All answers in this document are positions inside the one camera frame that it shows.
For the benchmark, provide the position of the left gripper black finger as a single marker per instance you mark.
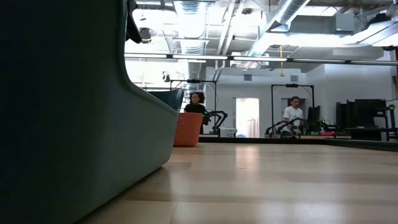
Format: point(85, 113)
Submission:
point(133, 21)

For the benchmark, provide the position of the black background robot arm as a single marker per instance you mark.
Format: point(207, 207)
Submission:
point(270, 128)
point(219, 114)

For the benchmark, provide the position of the black overhead crossbar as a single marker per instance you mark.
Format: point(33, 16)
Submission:
point(169, 56)

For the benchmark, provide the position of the person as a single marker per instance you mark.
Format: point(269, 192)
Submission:
point(293, 112)
point(196, 108)

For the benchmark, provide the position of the small orange plastic bin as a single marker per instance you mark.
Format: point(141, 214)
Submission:
point(188, 130)

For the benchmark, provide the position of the teal plastic bin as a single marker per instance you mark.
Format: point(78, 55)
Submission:
point(62, 124)

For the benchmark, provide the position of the white box device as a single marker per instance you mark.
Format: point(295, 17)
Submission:
point(228, 132)

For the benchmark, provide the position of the small pink object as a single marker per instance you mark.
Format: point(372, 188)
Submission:
point(328, 133)

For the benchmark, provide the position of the black background cabinet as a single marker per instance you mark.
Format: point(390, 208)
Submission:
point(367, 112)

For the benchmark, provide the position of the black hanging camera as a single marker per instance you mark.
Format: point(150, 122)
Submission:
point(146, 34)

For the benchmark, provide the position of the black gantry frame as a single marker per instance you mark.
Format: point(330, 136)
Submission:
point(292, 85)
point(192, 81)

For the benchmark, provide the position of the silver ceiling duct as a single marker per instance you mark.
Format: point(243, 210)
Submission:
point(289, 11)

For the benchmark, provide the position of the black metal table frame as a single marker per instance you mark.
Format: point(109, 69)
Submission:
point(242, 140)

